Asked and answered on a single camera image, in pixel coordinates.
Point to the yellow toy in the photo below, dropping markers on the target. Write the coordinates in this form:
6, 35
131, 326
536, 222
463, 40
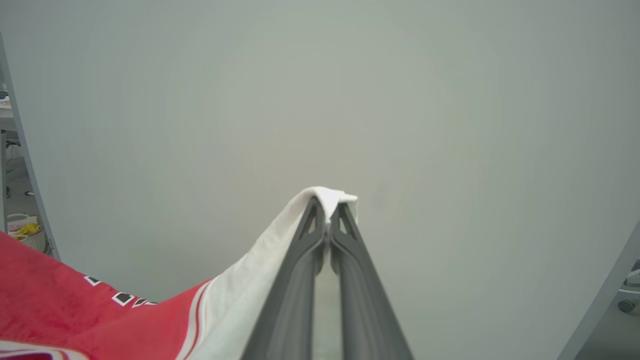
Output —
29, 229

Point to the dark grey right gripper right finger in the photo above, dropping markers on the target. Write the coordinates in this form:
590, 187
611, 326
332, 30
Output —
365, 310

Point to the white woven laundry basket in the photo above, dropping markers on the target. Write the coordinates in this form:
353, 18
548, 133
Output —
35, 242

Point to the red and white sports jersey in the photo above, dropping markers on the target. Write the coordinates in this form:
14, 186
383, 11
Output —
50, 300

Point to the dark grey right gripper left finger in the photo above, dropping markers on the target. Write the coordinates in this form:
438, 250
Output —
290, 300

